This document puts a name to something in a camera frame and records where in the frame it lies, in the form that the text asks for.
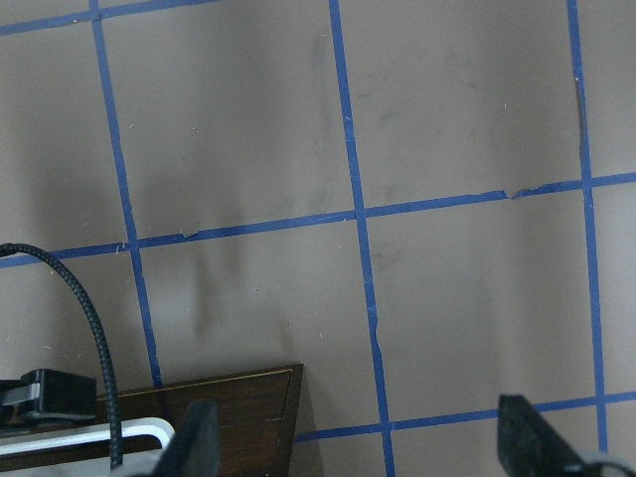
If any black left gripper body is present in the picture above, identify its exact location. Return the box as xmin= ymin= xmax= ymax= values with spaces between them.
xmin=1 ymin=369 xmax=96 ymax=427

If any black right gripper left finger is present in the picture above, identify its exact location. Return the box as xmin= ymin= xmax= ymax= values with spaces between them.
xmin=154 ymin=401 xmax=220 ymax=477

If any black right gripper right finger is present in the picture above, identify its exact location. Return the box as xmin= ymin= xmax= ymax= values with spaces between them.
xmin=498 ymin=395 xmax=596 ymax=476

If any wooden drawer with white handle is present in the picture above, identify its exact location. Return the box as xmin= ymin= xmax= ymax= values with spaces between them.
xmin=0 ymin=363 xmax=305 ymax=477

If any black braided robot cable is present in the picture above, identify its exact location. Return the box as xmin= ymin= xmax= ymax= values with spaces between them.
xmin=0 ymin=242 xmax=124 ymax=471

